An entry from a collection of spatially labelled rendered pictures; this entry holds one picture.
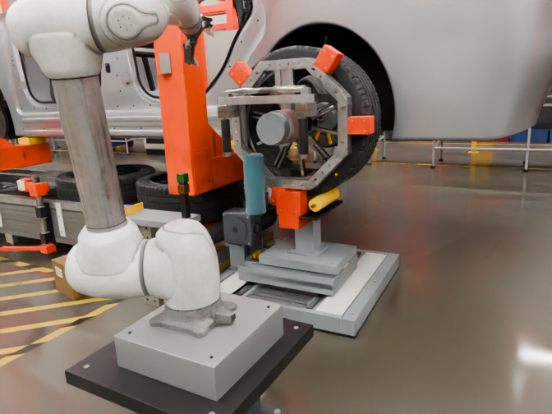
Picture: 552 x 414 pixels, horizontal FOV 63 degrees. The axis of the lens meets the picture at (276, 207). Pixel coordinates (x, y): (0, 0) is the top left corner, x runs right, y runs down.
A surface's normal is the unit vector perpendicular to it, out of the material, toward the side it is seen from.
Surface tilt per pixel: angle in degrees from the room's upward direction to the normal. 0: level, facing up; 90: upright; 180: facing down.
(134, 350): 90
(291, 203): 90
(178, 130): 90
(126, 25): 102
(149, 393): 0
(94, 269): 95
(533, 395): 0
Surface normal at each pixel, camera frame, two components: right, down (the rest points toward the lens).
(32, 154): 0.89, 0.07
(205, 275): 0.64, 0.14
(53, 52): -0.04, 0.47
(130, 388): -0.04, -0.97
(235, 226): -0.46, 0.24
